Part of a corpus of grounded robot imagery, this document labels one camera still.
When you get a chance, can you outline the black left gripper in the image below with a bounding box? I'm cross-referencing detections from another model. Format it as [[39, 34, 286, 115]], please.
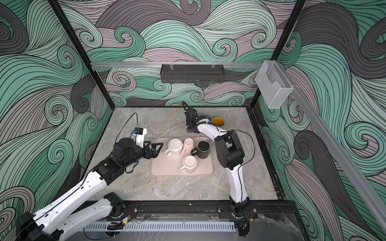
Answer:
[[123, 140, 163, 170]]

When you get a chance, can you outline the white ribbed mug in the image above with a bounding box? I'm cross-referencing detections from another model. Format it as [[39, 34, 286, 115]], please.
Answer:
[[164, 138, 183, 156]]

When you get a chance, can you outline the blue butterfly mug yellow inside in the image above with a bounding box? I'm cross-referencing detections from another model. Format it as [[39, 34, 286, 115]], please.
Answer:
[[212, 117, 225, 127]]

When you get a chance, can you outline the light pink mug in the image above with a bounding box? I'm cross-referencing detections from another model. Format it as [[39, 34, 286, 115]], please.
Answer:
[[181, 138, 195, 157]]

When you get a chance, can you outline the cream white mug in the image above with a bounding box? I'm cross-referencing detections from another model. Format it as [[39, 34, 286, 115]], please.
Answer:
[[180, 156, 198, 174]]

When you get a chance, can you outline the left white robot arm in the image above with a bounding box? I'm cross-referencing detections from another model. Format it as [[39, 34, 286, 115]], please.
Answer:
[[16, 138, 163, 241]]

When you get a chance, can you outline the black mug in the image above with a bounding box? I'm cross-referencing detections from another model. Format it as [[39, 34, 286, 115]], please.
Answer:
[[191, 141, 211, 159]]

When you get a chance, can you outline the beige silicone drying mat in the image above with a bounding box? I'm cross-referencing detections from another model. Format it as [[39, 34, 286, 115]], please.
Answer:
[[151, 137, 214, 177]]

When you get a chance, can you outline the black wall tray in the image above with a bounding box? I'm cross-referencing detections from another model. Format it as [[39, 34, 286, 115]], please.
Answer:
[[160, 64, 225, 83]]

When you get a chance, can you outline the clear plastic wall bin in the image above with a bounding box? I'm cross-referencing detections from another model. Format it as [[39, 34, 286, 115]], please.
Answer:
[[255, 61, 293, 109]]

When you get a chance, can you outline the white slotted cable duct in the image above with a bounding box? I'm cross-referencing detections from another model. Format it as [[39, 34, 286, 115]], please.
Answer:
[[84, 221, 236, 233]]

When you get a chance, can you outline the aluminium wall rail back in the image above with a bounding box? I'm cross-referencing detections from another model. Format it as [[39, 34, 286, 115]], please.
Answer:
[[90, 61, 263, 69]]

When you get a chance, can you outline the aluminium wall rail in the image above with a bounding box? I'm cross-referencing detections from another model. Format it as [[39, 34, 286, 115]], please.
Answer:
[[277, 63, 386, 231], [90, 61, 263, 69]]

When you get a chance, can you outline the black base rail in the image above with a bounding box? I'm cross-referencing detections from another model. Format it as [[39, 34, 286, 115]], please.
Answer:
[[75, 199, 260, 224]]

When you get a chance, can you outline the black corner frame post right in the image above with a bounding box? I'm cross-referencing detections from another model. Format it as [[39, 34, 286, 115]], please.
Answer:
[[250, 1, 306, 109]]

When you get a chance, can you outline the black corner frame post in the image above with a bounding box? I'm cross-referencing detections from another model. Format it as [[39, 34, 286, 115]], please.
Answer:
[[250, 1, 306, 109], [47, 0, 115, 110]]

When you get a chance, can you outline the black corner frame post left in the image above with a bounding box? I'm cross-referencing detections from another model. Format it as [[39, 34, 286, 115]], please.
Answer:
[[47, 0, 115, 110]]

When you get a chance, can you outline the aluminium wall rail right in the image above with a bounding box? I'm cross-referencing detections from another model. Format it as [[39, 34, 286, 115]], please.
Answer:
[[277, 63, 386, 231]]

